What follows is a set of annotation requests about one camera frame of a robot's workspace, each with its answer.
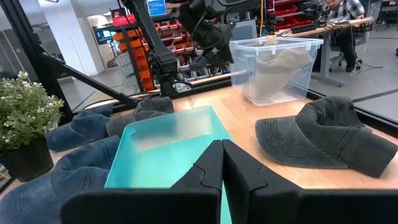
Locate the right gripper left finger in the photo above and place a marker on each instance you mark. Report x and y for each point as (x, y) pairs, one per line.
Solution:
(186, 205)

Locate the blue denim baseball cap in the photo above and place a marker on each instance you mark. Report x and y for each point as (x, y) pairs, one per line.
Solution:
(84, 127)
(81, 174)

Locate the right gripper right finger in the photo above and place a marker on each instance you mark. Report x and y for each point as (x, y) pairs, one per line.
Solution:
(280, 208)

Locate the teal plastic bin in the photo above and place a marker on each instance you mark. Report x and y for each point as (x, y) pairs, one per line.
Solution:
(161, 155)

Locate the blue screen monitor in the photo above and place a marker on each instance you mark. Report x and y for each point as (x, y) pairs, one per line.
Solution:
(156, 7)

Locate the rack with orange bins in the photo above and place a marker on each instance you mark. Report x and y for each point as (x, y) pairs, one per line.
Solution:
(141, 62)

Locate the beige baseball cap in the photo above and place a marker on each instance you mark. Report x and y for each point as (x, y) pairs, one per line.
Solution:
(280, 71)

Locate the person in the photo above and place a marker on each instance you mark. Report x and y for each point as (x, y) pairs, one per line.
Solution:
(346, 9)

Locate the shelf with red bins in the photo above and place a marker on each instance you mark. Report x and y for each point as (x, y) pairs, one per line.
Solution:
(286, 9)

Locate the wooden desk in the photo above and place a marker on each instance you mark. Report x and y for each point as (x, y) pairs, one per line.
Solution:
(314, 31)

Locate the potted plant with white flowers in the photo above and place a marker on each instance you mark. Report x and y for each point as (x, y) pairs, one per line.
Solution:
(25, 109)

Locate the rack of small red bins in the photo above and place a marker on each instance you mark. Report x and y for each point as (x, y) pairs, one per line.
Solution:
(174, 37)

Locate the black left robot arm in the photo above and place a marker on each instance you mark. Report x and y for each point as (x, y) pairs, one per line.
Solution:
(161, 56)

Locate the clear plastic bin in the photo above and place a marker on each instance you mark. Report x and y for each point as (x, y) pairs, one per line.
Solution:
(242, 62)

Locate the computer tower case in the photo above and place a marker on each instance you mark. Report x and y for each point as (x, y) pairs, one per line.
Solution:
(245, 31)

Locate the dark gray baseball cap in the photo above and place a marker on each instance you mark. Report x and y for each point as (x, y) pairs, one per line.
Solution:
(326, 137)
(149, 109)

